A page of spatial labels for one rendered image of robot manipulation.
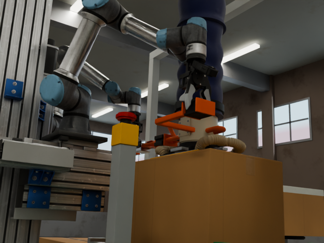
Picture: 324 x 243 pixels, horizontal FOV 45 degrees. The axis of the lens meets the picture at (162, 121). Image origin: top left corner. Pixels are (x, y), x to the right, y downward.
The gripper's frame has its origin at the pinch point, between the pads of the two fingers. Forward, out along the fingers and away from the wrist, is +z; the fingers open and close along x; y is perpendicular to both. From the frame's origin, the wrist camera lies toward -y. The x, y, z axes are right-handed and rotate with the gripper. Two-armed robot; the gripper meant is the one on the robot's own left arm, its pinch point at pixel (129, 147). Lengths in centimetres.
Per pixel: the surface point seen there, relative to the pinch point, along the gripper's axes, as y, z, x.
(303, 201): -15, 18, 183
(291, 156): -306, -98, 566
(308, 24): -159, -288, 422
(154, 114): -274, -111, 198
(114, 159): 80, 21, -52
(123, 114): 83, 6, -52
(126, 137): 84, 14, -50
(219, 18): 71, -53, 2
